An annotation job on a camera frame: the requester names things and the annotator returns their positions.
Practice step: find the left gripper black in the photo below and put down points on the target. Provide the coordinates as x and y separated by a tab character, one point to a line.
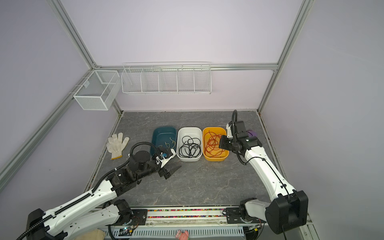
163	172

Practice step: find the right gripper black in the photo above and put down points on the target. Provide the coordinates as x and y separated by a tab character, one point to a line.
223	141

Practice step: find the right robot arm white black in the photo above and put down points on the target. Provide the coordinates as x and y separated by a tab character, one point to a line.
288	208

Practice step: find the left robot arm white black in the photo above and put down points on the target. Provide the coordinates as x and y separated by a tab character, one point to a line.
99	206

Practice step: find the purple pink toy trowel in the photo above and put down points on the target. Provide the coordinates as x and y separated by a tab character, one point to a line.
251	133

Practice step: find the yellow plastic bin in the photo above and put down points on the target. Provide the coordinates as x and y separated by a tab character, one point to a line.
211	140

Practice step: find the dark teal plastic bin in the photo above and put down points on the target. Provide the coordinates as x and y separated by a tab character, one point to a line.
165	138

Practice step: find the white plastic bin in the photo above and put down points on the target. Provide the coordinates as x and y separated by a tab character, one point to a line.
189	144

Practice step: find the white work glove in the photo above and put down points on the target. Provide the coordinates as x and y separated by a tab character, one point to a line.
116	144

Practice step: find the pink object at front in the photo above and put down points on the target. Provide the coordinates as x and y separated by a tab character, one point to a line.
182	235

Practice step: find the beige glove at front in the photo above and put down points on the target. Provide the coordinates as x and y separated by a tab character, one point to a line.
93	235

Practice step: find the small white mesh basket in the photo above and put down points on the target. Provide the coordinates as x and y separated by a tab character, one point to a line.
99	90

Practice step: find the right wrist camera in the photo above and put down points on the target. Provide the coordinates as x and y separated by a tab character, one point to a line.
230	130

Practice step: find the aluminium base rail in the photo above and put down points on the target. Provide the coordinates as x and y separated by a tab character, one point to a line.
186	214

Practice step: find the long white wire basket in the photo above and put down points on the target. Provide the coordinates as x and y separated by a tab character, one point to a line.
167	78

